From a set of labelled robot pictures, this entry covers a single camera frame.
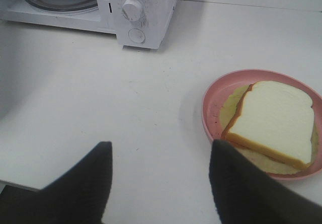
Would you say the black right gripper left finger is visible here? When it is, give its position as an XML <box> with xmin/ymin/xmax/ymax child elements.
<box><xmin>1</xmin><ymin>141</ymin><xmax>113</xmax><ymax>223</ymax></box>

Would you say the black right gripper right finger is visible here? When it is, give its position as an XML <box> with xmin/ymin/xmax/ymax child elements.
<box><xmin>209</xmin><ymin>139</ymin><xmax>321</xmax><ymax>223</ymax></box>

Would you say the white bread sandwich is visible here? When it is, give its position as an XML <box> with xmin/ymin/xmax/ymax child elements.
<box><xmin>219</xmin><ymin>81</ymin><xmax>318</xmax><ymax>175</ymax></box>

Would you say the pink round plate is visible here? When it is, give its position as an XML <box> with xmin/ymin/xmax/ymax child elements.
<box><xmin>202</xmin><ymin>69</ymin><xmax>321</xmax><ymax>180</ymax></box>

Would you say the round door release button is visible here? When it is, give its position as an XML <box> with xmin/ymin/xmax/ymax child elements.
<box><xmin>128</xmin><ymin>29</ymin><xmax>145</xmax><ymax>44</ymax></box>

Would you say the white microwave oven body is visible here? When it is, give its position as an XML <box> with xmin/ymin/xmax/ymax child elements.
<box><xmin>1</xmin><ymin>0</ymin><xmax>177</xmax><ymax>49</ymax></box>

